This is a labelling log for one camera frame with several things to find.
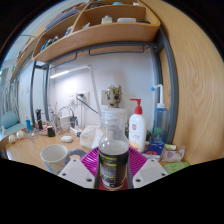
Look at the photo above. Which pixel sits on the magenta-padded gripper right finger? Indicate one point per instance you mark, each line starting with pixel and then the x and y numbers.
pixel 150 172

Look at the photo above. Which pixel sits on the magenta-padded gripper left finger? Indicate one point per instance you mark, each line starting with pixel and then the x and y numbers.
pixel 76 173

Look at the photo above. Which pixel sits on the clear bottle with black label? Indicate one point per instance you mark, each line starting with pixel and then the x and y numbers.
pixel 113 160

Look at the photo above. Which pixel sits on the blue packet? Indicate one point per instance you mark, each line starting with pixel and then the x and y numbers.
pixel 154 149

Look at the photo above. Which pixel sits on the white mug with blue print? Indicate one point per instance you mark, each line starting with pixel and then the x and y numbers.
pixel 55 158

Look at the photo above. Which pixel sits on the green packet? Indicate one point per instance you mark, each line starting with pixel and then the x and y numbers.
pixel 176 167

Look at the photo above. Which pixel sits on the white pink packet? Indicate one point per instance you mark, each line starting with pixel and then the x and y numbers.
pixel 173 154

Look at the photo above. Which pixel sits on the small white oval case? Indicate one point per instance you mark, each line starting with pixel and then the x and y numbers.
pixel 66 139

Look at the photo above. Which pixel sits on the white tissue pack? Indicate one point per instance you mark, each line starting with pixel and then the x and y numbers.
pixel 89 136

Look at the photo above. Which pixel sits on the white pump bottle red cap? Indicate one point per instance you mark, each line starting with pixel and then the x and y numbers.
pixel 137 130

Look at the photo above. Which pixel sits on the small black box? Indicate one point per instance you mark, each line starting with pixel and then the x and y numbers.
pixel 51 131

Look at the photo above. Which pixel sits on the blue wash bottle bent nozzle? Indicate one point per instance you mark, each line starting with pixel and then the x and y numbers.
pixel 160 123

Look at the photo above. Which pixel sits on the white power adapter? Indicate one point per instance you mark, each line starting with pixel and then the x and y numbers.
pixel 65 122

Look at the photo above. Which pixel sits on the black upright device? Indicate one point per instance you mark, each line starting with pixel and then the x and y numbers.
pixel 39 120

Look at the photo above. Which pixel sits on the small cream round container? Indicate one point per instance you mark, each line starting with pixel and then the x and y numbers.
pixel 20 135
pixel 12 139

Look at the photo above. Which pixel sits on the small blue bottle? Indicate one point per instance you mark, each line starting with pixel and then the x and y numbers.
pixel 28 125

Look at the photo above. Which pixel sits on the wooden robot figurine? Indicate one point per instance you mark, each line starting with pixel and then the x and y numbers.
pixel 114 95

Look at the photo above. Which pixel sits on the teal cushion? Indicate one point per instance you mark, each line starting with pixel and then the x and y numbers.
pixel 8 120

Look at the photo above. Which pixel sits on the wooden wardrobe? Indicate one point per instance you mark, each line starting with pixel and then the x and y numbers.
pixel 200 93

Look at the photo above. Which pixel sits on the wooden shelf unit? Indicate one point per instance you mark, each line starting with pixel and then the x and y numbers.
pixel 100 35

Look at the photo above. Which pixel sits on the white wall socket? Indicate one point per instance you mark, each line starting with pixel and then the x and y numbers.
pixel 83 97

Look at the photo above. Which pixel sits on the long wooden wall shelf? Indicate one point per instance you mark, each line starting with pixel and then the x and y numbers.
pixel 25 56

